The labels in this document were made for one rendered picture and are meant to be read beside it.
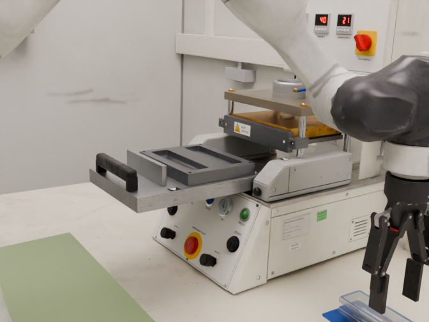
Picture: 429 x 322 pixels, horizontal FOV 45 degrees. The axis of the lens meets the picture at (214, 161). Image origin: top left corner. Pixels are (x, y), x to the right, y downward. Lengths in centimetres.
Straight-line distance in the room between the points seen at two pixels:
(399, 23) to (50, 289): 89
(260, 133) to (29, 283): 58
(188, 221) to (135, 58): 158
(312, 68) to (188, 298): 50
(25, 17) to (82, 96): 194
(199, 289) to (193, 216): 19
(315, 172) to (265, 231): 17
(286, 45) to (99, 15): 184
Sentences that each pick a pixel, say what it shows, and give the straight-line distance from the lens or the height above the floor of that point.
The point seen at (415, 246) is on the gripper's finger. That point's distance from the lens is 94.
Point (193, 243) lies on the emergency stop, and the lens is 115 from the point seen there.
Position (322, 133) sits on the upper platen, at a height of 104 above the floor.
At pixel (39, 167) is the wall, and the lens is 260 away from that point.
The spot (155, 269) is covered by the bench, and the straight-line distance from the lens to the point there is 115.
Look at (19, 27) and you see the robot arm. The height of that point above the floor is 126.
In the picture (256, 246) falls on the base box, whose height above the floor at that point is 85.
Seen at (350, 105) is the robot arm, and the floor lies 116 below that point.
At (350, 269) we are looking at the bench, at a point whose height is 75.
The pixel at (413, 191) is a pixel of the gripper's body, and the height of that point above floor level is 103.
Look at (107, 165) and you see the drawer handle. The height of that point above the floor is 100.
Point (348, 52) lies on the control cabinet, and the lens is 128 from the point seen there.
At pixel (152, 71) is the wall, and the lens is 271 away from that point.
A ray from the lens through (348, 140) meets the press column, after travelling 121.
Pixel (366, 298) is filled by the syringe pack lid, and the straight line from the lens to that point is 101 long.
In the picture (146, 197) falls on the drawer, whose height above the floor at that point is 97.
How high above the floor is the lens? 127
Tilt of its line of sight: 15 degrees down
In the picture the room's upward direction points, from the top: 2 degrees clockwise
